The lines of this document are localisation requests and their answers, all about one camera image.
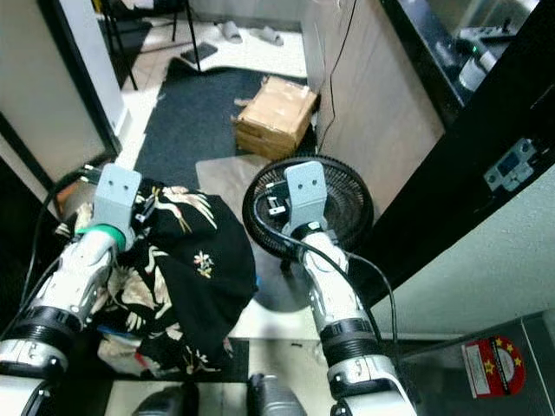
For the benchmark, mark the black floral print garment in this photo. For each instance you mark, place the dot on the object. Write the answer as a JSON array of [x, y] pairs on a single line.
[[191, 295]]

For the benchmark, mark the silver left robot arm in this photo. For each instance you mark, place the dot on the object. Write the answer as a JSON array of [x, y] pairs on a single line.
[[74, 277]]

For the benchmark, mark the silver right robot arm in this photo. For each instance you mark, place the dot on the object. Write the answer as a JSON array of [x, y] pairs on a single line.
[[338, 295]]

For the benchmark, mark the black floor fan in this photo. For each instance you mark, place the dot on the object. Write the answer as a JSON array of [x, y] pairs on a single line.
[[347, 208]]

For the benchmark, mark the brown cardboard box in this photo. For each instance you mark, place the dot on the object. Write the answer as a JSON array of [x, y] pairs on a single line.
[[277, 113]]

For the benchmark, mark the dark floor carpet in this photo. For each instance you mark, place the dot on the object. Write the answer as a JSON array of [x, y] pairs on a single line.
[[191, 121]]

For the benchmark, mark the black metal stand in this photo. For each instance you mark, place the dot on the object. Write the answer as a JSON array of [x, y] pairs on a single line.
[[198, 52]]

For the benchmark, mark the grey slipper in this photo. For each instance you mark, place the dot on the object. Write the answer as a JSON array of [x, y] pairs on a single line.
[[230, 32], [270, 36]]

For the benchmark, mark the robot right leg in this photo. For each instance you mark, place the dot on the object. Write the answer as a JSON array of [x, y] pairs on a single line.
[[277, 400]]

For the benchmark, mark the robot leg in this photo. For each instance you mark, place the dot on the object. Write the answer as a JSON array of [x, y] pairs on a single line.
[[277, 400], [169, 406]]

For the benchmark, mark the robot left leg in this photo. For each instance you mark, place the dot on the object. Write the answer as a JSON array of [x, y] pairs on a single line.
[[169, 406]]

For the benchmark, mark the white device with green light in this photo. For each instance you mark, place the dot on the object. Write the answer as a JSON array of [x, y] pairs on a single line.
[[473, 74]]

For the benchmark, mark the silver metal door latch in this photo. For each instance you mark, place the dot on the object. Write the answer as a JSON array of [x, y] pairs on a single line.
[[512, 165]]

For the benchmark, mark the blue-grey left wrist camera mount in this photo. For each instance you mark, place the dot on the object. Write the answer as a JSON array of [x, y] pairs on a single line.
[[117, 195]]

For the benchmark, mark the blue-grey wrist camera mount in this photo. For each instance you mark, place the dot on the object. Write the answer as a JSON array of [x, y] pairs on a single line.
[[117, 195], [306, 195]]

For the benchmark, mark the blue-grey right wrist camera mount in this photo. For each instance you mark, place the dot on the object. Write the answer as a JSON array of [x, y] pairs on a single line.
[[306, 195]]

